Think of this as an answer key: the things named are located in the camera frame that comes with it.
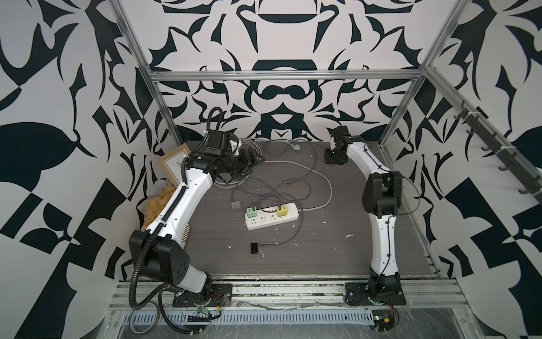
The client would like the grey USB cable green charger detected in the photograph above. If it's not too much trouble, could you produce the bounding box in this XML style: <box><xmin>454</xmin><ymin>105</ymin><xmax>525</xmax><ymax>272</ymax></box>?
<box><xmin>230</xmin><ymin>169</ymin><xmax>297</xmax><ymax>210</ymax></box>

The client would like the green USB wall charger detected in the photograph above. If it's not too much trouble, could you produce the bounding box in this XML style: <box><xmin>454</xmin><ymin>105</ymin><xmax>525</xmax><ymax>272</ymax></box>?
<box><xmin>246</xmin><ymin>206</ymin><xmax>258</xmax><ymax>218</ymax></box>

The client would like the white power strip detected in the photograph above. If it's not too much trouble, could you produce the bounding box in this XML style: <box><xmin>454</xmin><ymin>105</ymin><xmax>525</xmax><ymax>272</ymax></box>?
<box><xmin>244</xmin><ymin>203</ymin><xmax>299</xmax><ymax>230</ymax></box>

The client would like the yellow USB wall charger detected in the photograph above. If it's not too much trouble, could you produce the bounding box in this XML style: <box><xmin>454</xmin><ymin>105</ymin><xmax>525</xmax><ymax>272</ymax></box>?
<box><xmin>276</xmin><ymin>205</ymin><xmax>288</xmax><ymax>217</ymax></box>

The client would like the grey USB cable yellow charger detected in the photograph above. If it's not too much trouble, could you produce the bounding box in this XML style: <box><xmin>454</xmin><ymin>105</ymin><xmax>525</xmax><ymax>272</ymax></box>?
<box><xmin>250</xmin><ymin>199</ymin><xmax>304</xmax><ymax>247</ymax></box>

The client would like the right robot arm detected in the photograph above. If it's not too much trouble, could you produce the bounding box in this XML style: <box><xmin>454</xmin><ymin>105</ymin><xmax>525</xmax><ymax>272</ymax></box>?
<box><xmin>324</xmin><ymin>126</ymin><xmax>403</xmax><ymax>301</ymax></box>

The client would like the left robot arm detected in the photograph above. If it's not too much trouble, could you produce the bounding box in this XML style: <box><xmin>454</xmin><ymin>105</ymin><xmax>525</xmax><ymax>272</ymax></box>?
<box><xmin>128</xmin><ymin>107</ymin><xmax>265</xmax><ymax>335</ymax></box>

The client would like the striped snack packet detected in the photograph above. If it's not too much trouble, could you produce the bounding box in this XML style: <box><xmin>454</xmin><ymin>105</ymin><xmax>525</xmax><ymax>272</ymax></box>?
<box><xmin>182</xmin><ymin>224</ymin><xmax>191</xmax><ymax>248</ymax></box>

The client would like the brown teddy bear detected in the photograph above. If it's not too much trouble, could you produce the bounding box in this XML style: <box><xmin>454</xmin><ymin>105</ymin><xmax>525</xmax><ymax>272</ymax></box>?
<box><xmin>142</xmin><ymin>185</ymin><xmax>176</xmax><ymax>231</ymax></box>

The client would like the small circuit board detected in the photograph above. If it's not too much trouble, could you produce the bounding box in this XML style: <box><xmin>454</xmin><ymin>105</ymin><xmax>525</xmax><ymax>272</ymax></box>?
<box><xmin>372</xmin><ymin>310</ymin><xmax>397</xmax><ymax>333</ymax></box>

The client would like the tape roll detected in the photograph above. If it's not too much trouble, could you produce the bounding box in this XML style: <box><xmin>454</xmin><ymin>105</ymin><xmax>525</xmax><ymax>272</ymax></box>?
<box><xmin>128</xmin><ymin>302</ymin><xmax>162</xmax><ymax>336</ymax></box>

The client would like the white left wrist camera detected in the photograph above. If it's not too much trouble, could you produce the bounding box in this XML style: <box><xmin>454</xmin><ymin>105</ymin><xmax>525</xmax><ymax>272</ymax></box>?
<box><xmin>227</xmin><ymin>139</ymin><xmax>242</xmax><ymax>156</ymax></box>

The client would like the white power strip cord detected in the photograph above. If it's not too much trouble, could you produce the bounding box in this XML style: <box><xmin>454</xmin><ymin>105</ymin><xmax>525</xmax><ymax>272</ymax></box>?
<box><xmin>211</xmin><ymin>137</ymin><xmax>333</xmax><ymax>213</ymax></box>

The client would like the wooden picture frame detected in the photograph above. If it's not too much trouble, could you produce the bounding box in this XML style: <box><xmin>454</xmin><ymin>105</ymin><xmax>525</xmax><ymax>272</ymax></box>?
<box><xmin>158</xmin><ymin>144</ymin><xmax>191</xmax><ymax>186</ymax></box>

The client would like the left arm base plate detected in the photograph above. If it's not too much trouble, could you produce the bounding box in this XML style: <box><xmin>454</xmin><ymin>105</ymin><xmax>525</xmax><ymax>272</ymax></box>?
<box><xmin>172</xmin><ymin>282</ymin><xmax>233</xmax><ymax>308</ymax></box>

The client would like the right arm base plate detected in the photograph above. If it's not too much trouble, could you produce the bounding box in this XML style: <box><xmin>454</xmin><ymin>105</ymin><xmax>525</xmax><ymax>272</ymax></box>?
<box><xmin>344</xmin><ymin>282</ymin><xmax>407</xmax><ymax>306</ymax></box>

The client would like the black wall hook rack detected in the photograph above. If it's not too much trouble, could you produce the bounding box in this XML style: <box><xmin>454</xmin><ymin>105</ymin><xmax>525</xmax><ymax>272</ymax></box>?
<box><xmin>454</xmin><ymin>100</ymin><xmax>541</xmax><ymax>205</ymax></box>

